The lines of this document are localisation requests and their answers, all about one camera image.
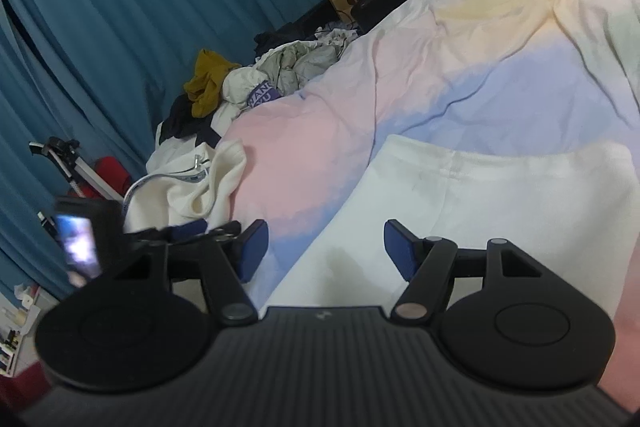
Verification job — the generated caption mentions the patterned white cloth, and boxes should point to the patterned white cloth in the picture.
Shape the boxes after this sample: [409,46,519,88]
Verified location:
[314,24,360,54]

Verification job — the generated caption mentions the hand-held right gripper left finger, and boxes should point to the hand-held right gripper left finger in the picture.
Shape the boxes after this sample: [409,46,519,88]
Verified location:
[113,219,271,326]

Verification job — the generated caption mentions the dark navy garment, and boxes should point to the dark navy garment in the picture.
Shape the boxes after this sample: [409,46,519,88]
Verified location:
[159,94,224,148]

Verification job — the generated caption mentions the white shelf with small bottles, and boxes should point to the white shelf with small bottles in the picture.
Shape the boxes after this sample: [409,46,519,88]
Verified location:
[0,282,47,378]

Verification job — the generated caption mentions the white pants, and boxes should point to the white pants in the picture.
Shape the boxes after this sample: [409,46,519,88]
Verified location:
[272,134,640,324]

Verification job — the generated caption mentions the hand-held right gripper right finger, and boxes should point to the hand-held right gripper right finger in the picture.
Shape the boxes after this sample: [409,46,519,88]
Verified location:
[382,219,544,323]

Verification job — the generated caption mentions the grey garment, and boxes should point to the grey garment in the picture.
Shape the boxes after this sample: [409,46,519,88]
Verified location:
[255,41,347,96]

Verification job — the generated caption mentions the pastel duvet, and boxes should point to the pastel duvet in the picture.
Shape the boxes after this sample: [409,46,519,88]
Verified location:
[220,0,640,410]

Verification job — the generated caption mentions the cream white hoodie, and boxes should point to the cream white hoodie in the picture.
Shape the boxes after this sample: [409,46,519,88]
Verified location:
[122,138,249,234]

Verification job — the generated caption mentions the red bag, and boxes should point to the red bag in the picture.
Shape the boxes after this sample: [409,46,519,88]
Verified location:
[75,155,134,200]

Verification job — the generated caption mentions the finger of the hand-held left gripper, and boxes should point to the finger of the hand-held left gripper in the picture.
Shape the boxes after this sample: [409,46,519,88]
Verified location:
[123,220,242,245]

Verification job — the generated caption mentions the black garment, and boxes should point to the black garment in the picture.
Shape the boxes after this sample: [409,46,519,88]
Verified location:
[254,18,323,54]

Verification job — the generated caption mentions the mustard yellow garment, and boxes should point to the mustard yellow garment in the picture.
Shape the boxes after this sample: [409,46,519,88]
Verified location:
[183,49,244,118]

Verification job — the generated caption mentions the blue curtain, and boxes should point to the blue curtain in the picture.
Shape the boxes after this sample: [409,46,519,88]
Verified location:
[0,0,377,308]

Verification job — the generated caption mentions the black and white tripod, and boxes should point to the black and white tripod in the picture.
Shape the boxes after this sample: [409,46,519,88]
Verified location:
[28,137,126,208]

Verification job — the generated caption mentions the white garment with purple print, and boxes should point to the white garment with purple print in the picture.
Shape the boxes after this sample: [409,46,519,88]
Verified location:
[222,66,287,110]

